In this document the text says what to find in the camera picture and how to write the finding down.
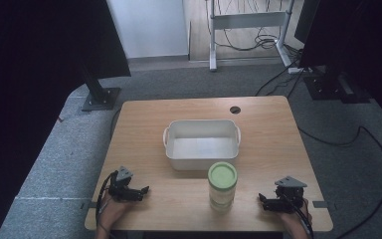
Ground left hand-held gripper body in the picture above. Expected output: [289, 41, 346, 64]
[107, 165, 144, 203]

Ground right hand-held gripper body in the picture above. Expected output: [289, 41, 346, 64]
[264, 175, 308, 214]

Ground person's right hand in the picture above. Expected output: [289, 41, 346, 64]
[277, 198, 313, 233]

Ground clear jar with green lid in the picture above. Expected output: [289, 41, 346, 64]
[207, 160, 239, 213]

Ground white plastic bin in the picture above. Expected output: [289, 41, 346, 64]
[162, 119, 242, 171]

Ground white power strip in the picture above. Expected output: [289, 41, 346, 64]
[286, 67, 313, 75]

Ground black curtain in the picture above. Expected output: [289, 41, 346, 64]
[0, 0, 132, 239]
[297, 0, 382, 132]

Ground dark monitor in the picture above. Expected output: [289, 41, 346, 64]
[293, 0, 322, 45]

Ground left hand-held gripper black cable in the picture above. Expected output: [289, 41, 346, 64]
[95, 169, 119, 233]

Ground hand-held gripper black cable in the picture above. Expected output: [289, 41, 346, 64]
[95, 169, 119, 233]
[280, 193, 315, 239]

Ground right hand-held gripper black cable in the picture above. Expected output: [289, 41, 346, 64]
[280, 193, 315, 239]

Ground thin black cable beside table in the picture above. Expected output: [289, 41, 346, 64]
[109, 108, 122, 137]

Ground black stand with base plate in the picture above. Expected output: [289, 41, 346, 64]
[80, 61, 122, 113]

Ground black stand base with post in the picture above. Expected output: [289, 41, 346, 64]
[302, 64, 372, 105]

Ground black cables on carpet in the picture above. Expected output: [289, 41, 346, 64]
[254, 49, 306, 100]

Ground bundle of black cables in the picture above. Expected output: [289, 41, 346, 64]
[212, 0, 304, 54]

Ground white metal desk frame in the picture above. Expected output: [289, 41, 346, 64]
[208, 0, 300, 73]

